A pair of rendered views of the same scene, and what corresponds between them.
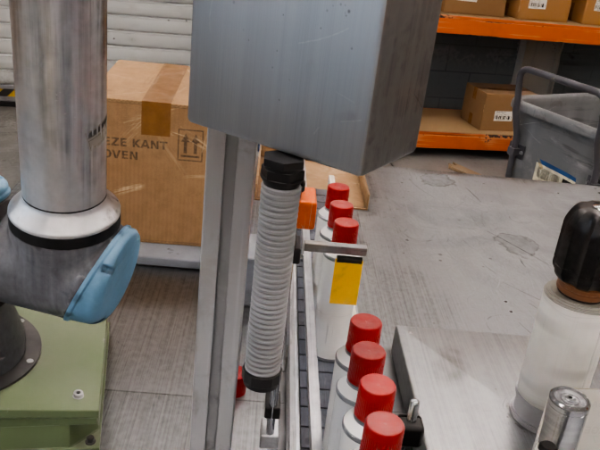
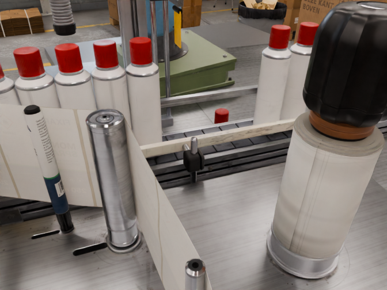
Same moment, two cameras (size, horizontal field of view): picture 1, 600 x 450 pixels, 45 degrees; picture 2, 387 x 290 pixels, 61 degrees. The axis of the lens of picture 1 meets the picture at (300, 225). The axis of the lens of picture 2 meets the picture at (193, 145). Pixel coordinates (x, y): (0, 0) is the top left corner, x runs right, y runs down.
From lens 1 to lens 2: 84 cm
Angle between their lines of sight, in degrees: 63
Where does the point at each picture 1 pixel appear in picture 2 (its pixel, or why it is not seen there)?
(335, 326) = (257, 105)
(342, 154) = not seen: outside the picture
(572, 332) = (290, 152)
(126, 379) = not seen: hidden behind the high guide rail
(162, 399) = (195, 107)
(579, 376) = (290, 208)
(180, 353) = (235, 103)
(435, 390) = (270, 178)
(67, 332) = (189, 61)
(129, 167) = (314, 18)
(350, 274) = (177, 22)
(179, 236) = not seen: hidden behind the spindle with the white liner
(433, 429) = (222, 182)
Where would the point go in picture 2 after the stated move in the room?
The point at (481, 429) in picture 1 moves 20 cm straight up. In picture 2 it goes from (245, 207) to (262, 82)
